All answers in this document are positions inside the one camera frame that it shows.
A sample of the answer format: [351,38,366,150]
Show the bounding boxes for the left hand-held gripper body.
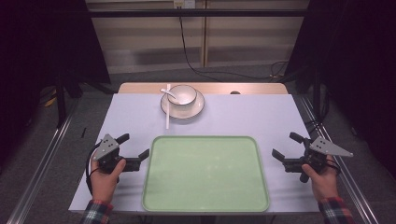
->
[92,133,141,175]

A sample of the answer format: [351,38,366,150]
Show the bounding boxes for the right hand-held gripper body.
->
[283,135,354,184]

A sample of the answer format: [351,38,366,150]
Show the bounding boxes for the white plate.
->
[160,89,205,120]

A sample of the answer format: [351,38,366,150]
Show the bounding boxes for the white spoon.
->
[160,88,181,105]

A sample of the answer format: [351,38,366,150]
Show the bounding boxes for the green tray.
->
[142,135,271,213]

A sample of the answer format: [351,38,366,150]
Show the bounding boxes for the white bowl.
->
[166,84,198,106]

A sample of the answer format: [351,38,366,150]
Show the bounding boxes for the person's left hand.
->
[90,158,127,203]

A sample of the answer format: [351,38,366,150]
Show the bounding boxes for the person's right hand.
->
[301,155,340,203]

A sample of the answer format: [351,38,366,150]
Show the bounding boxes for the pale lilac table cover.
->
[68,92,321,216]

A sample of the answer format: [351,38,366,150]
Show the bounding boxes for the black stand leg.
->
[312,68,322,120]
[55,74,68,129]

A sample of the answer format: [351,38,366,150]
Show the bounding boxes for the wooden table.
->
[117,81,289,95]

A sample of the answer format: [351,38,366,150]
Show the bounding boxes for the black horizontal bar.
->
[88,8,309,18]

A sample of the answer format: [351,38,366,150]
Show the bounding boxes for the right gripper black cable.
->
[326,158,343,175]

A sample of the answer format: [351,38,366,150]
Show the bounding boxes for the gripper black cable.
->
[326,158,343,175]
[85,141,104,197]

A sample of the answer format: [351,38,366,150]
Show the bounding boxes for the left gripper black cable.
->
[85,141,104,197]

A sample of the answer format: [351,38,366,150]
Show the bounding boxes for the metal rail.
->
[300,94,379,224]
[6,99,78,224]

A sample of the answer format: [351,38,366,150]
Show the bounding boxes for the black floor cables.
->
[269,60,292,80]

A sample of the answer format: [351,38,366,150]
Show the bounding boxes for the black wall cable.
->
[177,7,275,81]

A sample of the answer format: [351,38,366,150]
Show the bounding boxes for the wooden wall strip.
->
[200,0,209,68]

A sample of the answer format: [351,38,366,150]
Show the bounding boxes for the white wall outlet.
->
[173,0,196,9]

